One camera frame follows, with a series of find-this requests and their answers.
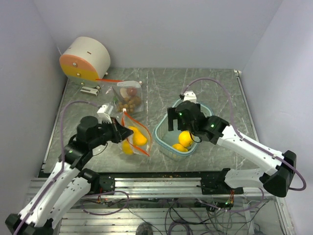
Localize yellow mango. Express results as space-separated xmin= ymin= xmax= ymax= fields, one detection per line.
xmin=172 ymin=143 xmax=188 ymax=152

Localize white garlic bulb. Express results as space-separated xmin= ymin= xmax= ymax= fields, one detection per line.
xmin=120 ymin=88 xmax=129 ymax=98

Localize clear zip bag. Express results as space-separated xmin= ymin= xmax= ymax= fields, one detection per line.
xmin=96 ymin=79 xmax=144 ymax=115
xmin=121 ymin=108 xmax=152 ymax=157

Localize bunch of brown longans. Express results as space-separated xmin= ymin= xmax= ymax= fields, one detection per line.
xmin=117 ymin=95 xmax=142 ymax=114

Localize aluminium extrusion rail frame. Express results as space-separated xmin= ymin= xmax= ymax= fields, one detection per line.
xmin=26 ymin=175 xmax=294 ymax=235

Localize light blue fruit basket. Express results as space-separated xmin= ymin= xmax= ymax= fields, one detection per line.
xmin=153 ymin=99 xmax=213 ymax=162

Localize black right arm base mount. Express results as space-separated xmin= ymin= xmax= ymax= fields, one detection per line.
xmin=196 ymin=177 xmax=244 ymax=195

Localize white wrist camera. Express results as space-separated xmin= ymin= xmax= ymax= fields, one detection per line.
xmin=97 ymin=103 xmax=113 ymax=123
xmin=179 ymin=91 xmax=197 ymax=103

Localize small white metal latch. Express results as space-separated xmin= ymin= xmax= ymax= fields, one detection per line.
xmin=80 ymin=86 xmax=100 ymax=96

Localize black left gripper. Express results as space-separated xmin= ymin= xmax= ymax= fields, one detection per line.
xmin=89 ymin=117 xmax=134 ymax=148

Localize tangled cables below table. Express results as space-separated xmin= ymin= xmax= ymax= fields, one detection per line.
xmin=79 ymin=190 xmax=269 ymax=235

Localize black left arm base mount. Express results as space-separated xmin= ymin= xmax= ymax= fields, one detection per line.
xmin=78 ymin=168 xmax=115 ymax=195

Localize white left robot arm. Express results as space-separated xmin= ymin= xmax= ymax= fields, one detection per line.
xmin=5 ymin=116 xmax=133 ymax=235

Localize yellow orange fruit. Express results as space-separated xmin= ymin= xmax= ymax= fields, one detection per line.
xmin=128 ymin=126 xmax=147 ymax=146

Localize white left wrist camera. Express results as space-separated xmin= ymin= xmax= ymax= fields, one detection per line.
xmin=97 ymin=103 xmax=113 ymax=123

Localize round white drawer box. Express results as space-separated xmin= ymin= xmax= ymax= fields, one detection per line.
xmin=59 ymin=36 xmax=111 ymax=88

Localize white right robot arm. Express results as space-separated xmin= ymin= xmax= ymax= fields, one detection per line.
xmin=167 ymin=101 xmax=296 ymax=197

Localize yellow bell pepper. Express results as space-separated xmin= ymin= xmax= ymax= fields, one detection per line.
xmin=122 ymin=140 xmax=134 ymax=155

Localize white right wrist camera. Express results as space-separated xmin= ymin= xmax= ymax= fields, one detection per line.
xmin=179 ymin=91 xmax=197 ymax=103

